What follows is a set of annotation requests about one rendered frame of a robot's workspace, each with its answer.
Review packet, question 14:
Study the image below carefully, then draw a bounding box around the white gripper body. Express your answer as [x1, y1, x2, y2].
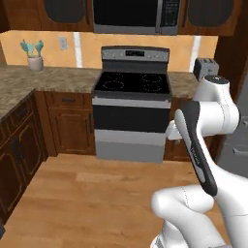
[165, 119, 184, 141]

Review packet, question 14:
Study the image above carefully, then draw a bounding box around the black and silver stove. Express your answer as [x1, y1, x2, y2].
[91, 46, 173, 165]

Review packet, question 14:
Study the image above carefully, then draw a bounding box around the grey fridge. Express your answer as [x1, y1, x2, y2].
[215, 72, 248, 178]

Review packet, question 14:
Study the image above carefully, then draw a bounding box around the silver toaster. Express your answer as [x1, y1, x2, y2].
[193, 57, 221, 82]

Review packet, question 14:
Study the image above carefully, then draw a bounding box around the dark brown tall side panel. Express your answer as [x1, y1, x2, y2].
[213, 0, 248, 108]

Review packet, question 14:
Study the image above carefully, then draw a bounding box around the silver microwave oven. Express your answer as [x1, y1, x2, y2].
[92, 0, 182, 36]

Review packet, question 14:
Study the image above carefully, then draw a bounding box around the dark brown base cupboard run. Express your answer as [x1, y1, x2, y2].
[0, 91, 49, 225]

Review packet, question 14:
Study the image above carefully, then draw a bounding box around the teal kitchen utensil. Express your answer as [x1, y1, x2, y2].
[19, 39, 31, 58]
[34, 40, 46, 58]

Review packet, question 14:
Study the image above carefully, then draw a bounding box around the brown wall cupboard, dark glass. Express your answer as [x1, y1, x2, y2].
[0, 0, 95, 33]
[177, 0, 244, 37]

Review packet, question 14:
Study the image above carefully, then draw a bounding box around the grey wall socket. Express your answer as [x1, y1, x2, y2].
[58, 36, 69, 51]

